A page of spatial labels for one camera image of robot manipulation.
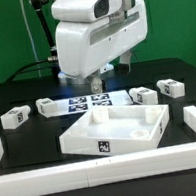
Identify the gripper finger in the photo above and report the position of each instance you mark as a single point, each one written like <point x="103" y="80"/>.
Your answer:
<point x="95" y="84"/>
<point x="124" y="62"/>

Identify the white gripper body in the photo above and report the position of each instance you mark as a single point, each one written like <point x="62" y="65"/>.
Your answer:
<point x="84" y="48"/>

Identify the white square tabletop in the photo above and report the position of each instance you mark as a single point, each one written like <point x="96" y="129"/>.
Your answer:
<point x="114" y="130"/>

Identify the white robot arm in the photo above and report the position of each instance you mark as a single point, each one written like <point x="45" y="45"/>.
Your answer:
<point x="92" y="33"/>

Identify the white sheet with fiducial markers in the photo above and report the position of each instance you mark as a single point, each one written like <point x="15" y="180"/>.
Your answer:
<point x="84" y="103"/>

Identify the white front fence bar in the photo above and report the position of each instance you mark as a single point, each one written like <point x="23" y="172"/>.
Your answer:
<point x="100" y="171"/>

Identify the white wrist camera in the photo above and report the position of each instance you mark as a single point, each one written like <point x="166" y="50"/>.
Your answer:
<point x="84" y="10"/>

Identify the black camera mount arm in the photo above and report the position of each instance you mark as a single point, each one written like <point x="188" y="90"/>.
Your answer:
<point x="37" y="6"/>

